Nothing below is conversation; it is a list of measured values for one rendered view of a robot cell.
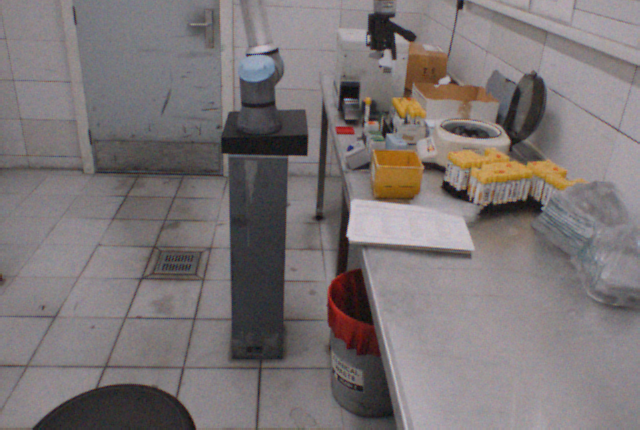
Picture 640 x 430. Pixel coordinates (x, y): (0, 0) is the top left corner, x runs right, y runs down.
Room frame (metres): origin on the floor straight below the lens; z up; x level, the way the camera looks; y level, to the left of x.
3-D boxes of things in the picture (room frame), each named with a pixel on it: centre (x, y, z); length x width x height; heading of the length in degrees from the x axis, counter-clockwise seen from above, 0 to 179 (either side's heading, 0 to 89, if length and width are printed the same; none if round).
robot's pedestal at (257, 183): (1.79, 0.21, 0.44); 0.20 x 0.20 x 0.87; 4
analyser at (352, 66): (2.38, -0.19, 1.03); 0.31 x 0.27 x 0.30; 4
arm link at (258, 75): (1.79, 0.22, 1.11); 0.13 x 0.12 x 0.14; 174
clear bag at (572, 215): (1.23, -0.68, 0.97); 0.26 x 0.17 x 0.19; 21
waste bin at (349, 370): (1.56, -0.24, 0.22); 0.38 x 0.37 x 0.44; 4
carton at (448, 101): (2.11, -0.51, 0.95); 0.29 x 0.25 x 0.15; 94
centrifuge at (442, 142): (1.74, -0.48, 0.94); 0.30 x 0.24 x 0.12; 85
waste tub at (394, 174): (1.48, -0.22, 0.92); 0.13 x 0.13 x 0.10; 2
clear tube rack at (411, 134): (1.99, -0.32, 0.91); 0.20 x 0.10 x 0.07; 4
